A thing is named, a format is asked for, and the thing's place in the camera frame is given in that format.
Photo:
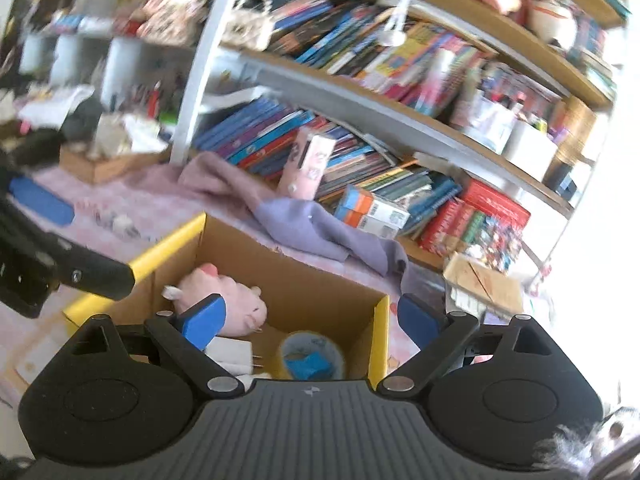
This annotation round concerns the white storage box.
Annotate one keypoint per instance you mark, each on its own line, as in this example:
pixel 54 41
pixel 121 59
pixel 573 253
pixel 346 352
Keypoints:
pixel 527 147

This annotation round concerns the yellow cardboard box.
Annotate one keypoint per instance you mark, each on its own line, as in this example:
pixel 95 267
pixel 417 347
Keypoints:
pixel 310 285

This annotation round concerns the pink plush toy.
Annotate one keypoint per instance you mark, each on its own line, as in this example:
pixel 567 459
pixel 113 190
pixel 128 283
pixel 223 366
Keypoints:
pixel 225 295

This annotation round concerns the pink cloth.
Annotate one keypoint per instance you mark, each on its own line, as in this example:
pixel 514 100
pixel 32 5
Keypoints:
pixel 220 177

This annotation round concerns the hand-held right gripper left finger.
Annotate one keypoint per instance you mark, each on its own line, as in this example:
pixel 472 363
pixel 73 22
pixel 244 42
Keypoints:
pixel 202 322

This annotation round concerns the white beaded bag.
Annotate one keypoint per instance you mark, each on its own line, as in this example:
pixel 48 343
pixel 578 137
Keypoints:
pixel 247 22

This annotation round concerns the grey fur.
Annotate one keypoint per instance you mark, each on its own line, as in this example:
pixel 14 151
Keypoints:
pixel 575 447

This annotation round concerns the purple cloth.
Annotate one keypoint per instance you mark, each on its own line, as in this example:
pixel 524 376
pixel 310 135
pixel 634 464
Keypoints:
pixel 310 225

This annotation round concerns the floral patterned bag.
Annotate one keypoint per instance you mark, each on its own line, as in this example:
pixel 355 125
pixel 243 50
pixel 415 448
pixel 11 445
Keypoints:
pixel 172 10

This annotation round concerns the white tissue packet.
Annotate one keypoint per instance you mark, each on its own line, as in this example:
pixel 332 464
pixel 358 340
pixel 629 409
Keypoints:
pixel 125 225

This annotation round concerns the row of red books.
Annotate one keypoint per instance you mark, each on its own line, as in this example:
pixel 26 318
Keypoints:
pixel 480 220

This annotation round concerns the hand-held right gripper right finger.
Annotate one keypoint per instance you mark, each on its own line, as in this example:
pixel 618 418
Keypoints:
pixel 417 322

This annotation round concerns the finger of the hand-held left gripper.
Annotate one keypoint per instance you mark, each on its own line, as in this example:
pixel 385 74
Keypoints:
pixel 100 277
pixel 40 202

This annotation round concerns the shelf row of thin books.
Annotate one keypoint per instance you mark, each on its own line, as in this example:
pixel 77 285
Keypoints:
pixel 380 45

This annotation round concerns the white wooden bookshelf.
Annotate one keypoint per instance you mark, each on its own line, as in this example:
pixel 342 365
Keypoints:
pixel 200 85

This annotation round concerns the orange blue white box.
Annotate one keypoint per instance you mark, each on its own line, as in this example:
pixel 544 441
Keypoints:
pixel 380 207
pixel 365 225

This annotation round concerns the dark cloth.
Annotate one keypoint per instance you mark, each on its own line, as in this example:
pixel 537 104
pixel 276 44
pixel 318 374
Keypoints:
pixel 55 135

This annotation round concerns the wooden tray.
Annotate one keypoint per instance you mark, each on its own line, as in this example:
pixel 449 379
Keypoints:
pixel 100 167

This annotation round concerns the white cloth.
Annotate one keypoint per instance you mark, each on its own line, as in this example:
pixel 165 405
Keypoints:
pixel 55 105

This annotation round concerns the blue tape roll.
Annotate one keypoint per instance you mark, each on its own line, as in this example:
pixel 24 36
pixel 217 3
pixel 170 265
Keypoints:
pixel 295 342

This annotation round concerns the white charger plug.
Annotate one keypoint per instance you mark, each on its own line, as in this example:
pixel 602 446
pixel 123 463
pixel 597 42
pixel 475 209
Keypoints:
pixel 232 355

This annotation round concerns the pink patterned carton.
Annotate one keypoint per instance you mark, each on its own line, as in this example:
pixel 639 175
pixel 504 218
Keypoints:
pixel 305 160

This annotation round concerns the grey cubby shelf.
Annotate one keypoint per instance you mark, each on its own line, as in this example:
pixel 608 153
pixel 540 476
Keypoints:
pixel 120 65

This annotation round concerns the row of colourful books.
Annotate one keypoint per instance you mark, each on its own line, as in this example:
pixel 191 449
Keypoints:
pixel 280 135

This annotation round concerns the white crumpled paper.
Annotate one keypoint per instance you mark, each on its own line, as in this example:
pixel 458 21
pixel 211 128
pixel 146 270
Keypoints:
pixel 125 132

